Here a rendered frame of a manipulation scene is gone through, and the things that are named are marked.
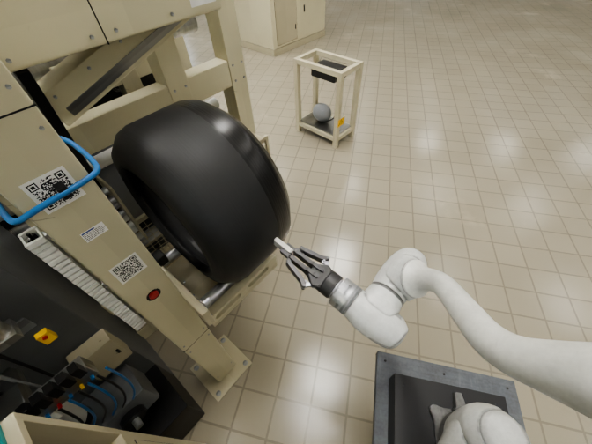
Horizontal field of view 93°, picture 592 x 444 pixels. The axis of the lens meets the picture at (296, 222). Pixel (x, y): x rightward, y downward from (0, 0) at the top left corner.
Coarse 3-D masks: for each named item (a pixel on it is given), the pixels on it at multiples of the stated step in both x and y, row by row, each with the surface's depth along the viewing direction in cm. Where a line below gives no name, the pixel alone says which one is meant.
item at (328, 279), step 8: (320, 264) 83; (320, 272) 82; (328, 272) 82; (336, 272) 81; (312, 280) 80; (320, 280) 80; (328, 280) 78; (336, 280) 78; (320, 288) 79; (328, 288) 78; (328, 296) 79
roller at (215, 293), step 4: (220, 284) 105; (224, 284) 106; (228, 284) 106; (232, 284) 107; (212, 288) 105; (216, 288) 104; (220, 288) 105; (224, 288) 105; (228, 288) 107; (208, 292) 104; (212, 292) 103; (216, 292) 104; (220, 292) 104; (224, 292) 106; (204, 296) 103; (208, 296) 102; (212, 296) 103; (216, 296) 103; (220, 296) 105; (204, 300) 101; (208, 300) 102; (212, 300) 103; (204, 304) 101; (208, 304) 102
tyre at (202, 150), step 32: (128, 128) 75; (160, 128) 71; (192, 128) 72; (224, 128) 75; (128, 160) 72; (160, 160) 67; (192, 160) 68; (224, 160) 71; (256, 160) 76; (160, 192) 69; (192, 192) 67; (224, 192) 70; (256, 192) 76; (160, 224) 108; (192, 224) 70; (224, 224) 71; (256, 224) 78; (288, 224) 91; (192, 256) 107; (224, 256) 76; (256, 256) 84
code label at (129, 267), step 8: (128, 256) 74; (136, 256) 76; (120, 264) 74; (128, 264) 76; (136, 264) 78; (144, 264) 80; (112, 272) 73; (120, 272) 75; (128, 272) 77; (136, 272) 79; (120, 280) 76; (128, 280) 78
